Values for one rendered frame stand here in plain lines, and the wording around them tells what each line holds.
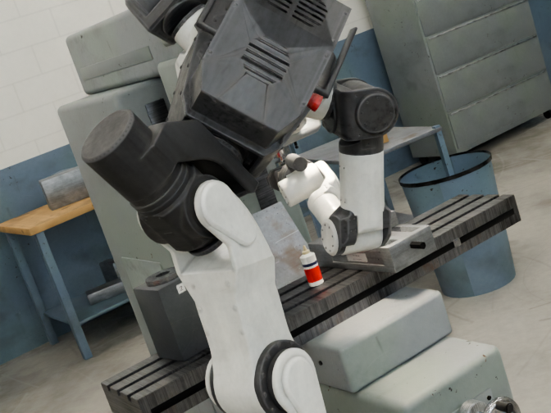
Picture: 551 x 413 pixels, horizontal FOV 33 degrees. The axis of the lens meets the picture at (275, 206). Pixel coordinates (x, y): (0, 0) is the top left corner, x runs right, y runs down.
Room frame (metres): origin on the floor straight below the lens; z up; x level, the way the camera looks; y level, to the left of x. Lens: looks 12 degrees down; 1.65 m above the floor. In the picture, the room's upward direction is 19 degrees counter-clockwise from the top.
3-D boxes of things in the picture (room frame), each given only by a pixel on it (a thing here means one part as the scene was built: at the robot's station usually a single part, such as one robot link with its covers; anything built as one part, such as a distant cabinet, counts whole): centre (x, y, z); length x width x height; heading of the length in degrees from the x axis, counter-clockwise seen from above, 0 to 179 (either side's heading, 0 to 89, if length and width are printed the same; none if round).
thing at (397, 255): (2.42, -0.20, 0.98); 0.35 x 0.15 x 0.11; 31
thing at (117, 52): (2.81, 0.19, 1.66); 0.80 x 0.23 x 0.20; 29
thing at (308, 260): (2.36, -0.04, 0.98); 0.04 x 0.04 x 0.11
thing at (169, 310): (2.22, 0.27, 1.03); 0.22 x 0.12 x 0.20; 126
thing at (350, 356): (2.37, -0.06, 0.79); 0.50 x 0.35 x 0.12; 29
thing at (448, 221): (2.37, -0.06, 0.89); 1.24 x 0.23 x 0.08; 119
